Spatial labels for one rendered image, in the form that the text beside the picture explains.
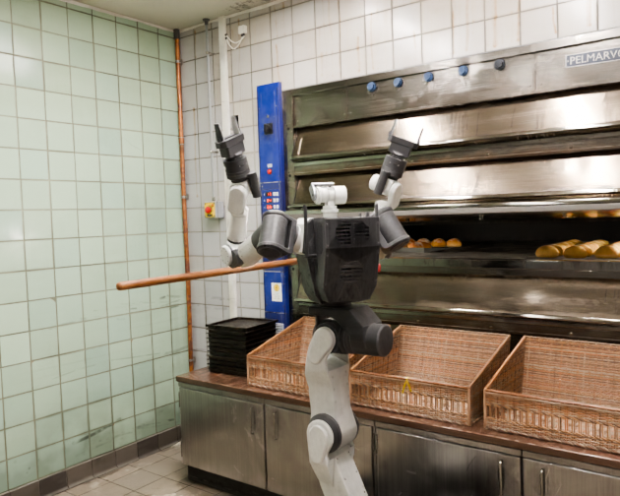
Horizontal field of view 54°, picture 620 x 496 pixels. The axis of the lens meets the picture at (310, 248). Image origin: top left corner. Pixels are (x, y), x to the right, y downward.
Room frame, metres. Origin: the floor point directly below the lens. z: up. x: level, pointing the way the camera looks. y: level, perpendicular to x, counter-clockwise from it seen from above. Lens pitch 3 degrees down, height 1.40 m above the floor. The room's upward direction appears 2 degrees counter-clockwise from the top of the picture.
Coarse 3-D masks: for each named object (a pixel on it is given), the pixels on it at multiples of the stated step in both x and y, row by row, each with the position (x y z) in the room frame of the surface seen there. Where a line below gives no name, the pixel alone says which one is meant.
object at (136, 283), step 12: (264, 264) 2.66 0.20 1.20; (276, 264) 2.72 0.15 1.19; (288, 264) 2.80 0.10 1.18; (168, 276) 2.23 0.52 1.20; (180, 276) 2.27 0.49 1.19; (192, 276) 2.32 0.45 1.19; (204, 276) 2.37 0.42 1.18; (216, 276) 2.43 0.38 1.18; (120, 288) 2.06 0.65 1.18; (132, 288) 2.11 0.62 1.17
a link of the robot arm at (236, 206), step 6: (234, 186) 2.19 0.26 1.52; (240, 186) 2.19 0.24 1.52; (234, 192) 2.19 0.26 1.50; (240, 192) 2.18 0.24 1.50; (246, 192) 2.19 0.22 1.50; (228, 198) 2.21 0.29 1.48; (234, 198) 2.20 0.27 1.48; (240, 198) 2.19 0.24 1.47; (246, 198) 2.20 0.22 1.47; (228, 204) 2.21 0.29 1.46; (234, 204) 2.21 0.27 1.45; (240, 204) 2.20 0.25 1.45; (228, 210) 2.23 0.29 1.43; (234, 210) 2.22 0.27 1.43; (240, 210) 2.21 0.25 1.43; (246, 210) 2.25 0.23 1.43; (234, 216) 2.25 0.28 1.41; (240, 216) 2.24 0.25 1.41; (246, 216) 2.27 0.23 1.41
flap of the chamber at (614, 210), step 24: (312, 216) 3.13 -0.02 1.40; (408, 216) 2.82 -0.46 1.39; (432, 216) 2.77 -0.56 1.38; (456, 216) 2.72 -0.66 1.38; (480, 216) 2.67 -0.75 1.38; (504, 216) 2.63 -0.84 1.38; (528, 216) 2.59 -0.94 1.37; (552, 216) 2.54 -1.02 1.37; (576, 216) 2.50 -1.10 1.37; (600, 216) 2.46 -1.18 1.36
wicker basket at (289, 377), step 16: (304, 320) 3.32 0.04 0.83; (288, 336) 3.21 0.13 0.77; (304, 336) 3.29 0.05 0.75; (256, 352) 3.00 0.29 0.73; (304, 352) 3.26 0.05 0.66; (256, 368) 2.92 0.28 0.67; (272, 368) 2.86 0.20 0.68; (288, 368) 2.80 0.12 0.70; (304, 368) 2.74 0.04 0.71; (384, 368) 2.94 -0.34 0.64; (256, 384) 2.92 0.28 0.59; (272, 384) 2.86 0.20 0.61; (288, 384) 2.79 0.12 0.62; (304, 384) 2.74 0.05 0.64; (352, 384) 2.73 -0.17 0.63
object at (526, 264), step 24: (384, 264) 3.05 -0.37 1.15; (408, 264) 2.97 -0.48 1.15; (432, 264) 2.90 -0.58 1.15; (456, 264) 2.83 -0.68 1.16; (480, 264) 2.76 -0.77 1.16; (504, 264) 2.69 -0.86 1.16; (528, 264) 2.63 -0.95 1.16; (552, 264) 2.57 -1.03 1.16; (576, 264) 2.51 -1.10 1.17; (600, 264) 2.46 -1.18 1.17
